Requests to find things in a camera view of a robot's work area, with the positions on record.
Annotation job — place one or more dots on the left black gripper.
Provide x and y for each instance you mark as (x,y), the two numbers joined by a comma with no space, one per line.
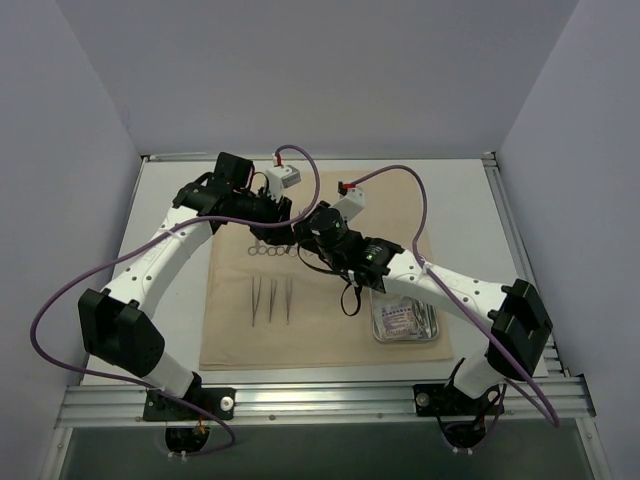
(273,226)

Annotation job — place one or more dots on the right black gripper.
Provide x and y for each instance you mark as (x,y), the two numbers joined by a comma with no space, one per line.
(305,230)

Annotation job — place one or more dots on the surgical scissors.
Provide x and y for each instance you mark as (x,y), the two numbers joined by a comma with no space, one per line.
(257,249)

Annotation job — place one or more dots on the metal instrument tray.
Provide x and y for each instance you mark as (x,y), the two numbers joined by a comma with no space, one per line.
(377,300)

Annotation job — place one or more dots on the silver ring-handled hemostat clamp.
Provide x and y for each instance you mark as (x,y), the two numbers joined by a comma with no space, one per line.
(293,251)

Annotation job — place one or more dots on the straight silver tweezers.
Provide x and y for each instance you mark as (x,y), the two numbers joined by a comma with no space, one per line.
(288,298)
(272,298)

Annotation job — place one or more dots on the surgical forceps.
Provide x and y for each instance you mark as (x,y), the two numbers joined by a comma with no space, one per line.
(255,294)

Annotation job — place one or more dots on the beige cloth wrap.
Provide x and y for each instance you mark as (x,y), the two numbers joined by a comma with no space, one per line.
(319,334)

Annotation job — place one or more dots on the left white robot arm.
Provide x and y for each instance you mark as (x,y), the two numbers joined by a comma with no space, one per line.
(116,322)

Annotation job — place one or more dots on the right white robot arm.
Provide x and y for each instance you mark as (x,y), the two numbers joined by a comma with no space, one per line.
(512,317)

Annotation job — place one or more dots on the purple printed sterile packet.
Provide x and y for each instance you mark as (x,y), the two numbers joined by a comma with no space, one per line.
(395,321)

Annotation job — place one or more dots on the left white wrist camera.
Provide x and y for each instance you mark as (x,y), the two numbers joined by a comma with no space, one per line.
(280,177)

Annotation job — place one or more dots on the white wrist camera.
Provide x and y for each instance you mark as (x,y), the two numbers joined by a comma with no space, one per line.
(280,177)
(351,200)

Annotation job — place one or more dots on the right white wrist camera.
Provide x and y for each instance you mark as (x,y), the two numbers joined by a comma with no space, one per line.
(351,200)

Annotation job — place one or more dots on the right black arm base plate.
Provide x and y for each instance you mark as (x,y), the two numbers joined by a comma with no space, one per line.
(443,400)

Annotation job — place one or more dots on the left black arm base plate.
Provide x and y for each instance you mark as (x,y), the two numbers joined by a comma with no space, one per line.
(216,401)

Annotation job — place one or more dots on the right side aluminium rail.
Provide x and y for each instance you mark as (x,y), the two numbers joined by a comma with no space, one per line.
(551,355)

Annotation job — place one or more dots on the aluminium rail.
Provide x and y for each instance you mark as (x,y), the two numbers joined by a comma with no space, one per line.
(256,404)
(551,355)

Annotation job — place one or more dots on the front aluminium rail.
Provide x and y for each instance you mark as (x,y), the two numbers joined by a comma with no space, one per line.
(256,404)

